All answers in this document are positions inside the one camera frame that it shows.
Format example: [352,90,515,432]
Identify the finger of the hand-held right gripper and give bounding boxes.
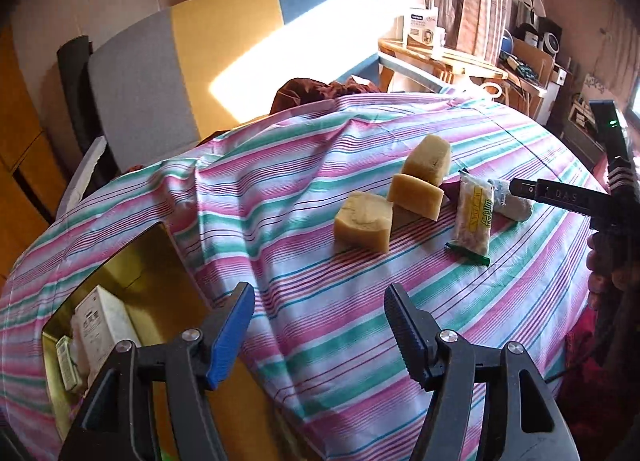
[509,178,618,231]

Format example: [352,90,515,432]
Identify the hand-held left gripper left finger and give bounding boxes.
[59,282,256,461]

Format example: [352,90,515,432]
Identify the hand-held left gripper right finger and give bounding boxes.
[384,283,581,461]

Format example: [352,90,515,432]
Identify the green yellow snack packet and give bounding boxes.
[445,168,496,268]

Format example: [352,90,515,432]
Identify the gold metal tin box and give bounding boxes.
[41,222,311,461]

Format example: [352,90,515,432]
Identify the yellow soap block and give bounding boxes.
[401,134,452,187]
[386,174,445,222]
[334,191,395,254]

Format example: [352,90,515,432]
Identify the white cardboard box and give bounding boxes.
[74,285,143,382]

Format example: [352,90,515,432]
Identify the person's right hand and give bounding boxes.
[586,232,640,313]

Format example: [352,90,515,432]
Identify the white cabinet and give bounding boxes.
[532,68,573,127]

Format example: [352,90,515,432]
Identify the pink green striped cloth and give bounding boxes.
[0,91,613,461]

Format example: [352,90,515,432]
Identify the brown cardboard box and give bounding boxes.
[505,36,556,92]

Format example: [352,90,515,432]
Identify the white round fan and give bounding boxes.
[537,18,563,54]

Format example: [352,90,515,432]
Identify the wooden side table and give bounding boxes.
[377,38,508,92]

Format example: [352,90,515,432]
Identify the striped beige curtain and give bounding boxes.
[440,0,513,64]

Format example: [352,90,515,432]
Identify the red patterned clothing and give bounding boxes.
[565,311,640,461]

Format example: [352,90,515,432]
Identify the white blue product box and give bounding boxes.
[404,6,441,49]

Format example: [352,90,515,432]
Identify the white foam piece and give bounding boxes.
[65,136,108,212]

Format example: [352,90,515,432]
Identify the brown crumpled cloth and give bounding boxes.
[270,77,383,114]

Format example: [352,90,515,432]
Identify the grey yellow blue sofa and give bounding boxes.
[87,0,448,172]

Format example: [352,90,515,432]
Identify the wooden wardrobe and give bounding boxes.
[0,26,68,282]

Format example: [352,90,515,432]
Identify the black rolled mat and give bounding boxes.
[56,36,108,182]

